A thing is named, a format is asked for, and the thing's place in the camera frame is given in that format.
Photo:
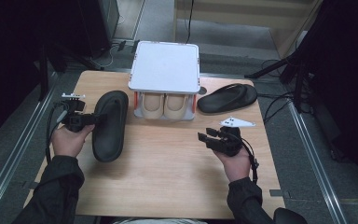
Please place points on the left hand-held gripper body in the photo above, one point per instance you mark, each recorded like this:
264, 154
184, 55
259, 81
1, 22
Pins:
74, 118

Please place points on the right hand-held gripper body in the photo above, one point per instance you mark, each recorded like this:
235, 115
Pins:
228, 141

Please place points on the black sandal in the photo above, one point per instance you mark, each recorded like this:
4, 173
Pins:
227, 99
110, 130

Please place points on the cream clog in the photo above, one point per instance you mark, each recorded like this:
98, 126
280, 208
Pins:
176, 106
152, 105

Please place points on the white shoe rack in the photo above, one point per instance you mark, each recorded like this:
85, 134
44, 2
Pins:
164, 67

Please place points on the person's left hand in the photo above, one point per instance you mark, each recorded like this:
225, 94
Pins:
70, 141

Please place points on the person's right hand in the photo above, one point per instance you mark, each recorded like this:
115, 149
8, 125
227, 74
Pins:
234, 165

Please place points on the grey round table cap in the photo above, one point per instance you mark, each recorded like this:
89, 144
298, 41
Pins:
202, 90

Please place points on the black metal stand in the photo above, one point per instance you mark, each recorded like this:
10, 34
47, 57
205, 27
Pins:
43, 71

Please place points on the grey tape piece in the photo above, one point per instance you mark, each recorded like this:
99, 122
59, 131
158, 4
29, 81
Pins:
32, 185
279, 193

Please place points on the black plug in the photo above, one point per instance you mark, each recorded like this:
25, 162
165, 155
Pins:
121, 45

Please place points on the dark curtain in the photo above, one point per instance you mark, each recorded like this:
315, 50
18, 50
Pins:
348, 77
12, 62

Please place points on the black tripod stand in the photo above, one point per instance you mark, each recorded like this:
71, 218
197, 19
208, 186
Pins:
298, 81

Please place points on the dark cabinet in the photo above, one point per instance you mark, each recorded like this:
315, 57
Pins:
102, 25

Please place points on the metal floor rail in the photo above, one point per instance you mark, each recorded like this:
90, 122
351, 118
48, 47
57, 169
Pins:
317, 165
15, 149

